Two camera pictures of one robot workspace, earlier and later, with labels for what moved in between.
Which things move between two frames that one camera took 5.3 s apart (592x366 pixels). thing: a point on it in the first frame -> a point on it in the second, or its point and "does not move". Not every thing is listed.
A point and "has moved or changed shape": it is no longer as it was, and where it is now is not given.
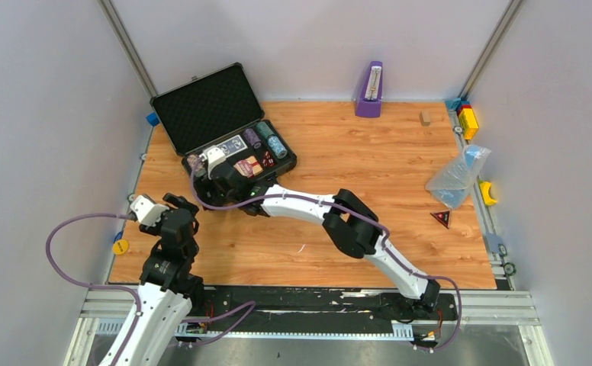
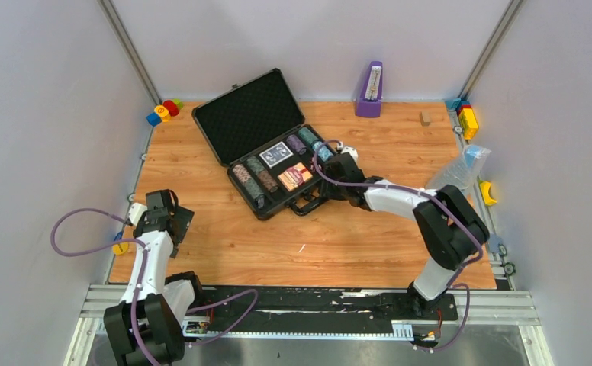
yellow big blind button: x=120 y=246 does not move
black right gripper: x=205 y=185 -> x=329 y=192
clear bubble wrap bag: x=452 y=185 does not move
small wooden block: x=425 y=118 does not move
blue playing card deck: x=233 y=146 -> x=275 y=154
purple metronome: x=369 y=104 does not move
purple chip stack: x=252 y=137 -> x=296 y=144
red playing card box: x=249 y=167 -> x=295 y=176
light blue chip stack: x=278 y=149 -> x=323 y=151
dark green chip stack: x=266 y=129 -> x=307 y=136
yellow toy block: x=469 y=123 does not move
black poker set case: x=221 y=109 has moved or changed shape
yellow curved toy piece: x=487 y=199 does not move
